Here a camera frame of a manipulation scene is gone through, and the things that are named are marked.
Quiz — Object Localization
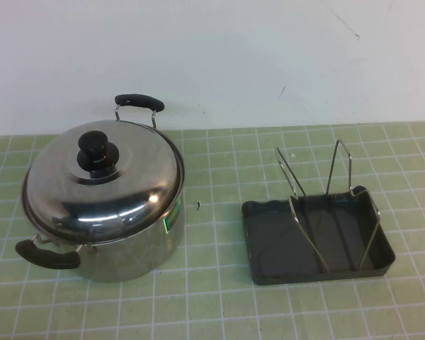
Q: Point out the steel pot lid black knob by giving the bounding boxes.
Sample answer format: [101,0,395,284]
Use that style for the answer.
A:
[21,120,183,237]

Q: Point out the green checked tablecloth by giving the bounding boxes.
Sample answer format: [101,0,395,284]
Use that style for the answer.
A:
[0,128,425,340]

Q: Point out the dark tray wire lid rack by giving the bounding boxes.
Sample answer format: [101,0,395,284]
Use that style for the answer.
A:
[241,139,397,285]

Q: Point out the stainless steel pot black handles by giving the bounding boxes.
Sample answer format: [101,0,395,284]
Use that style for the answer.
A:
[14,93,186,283]

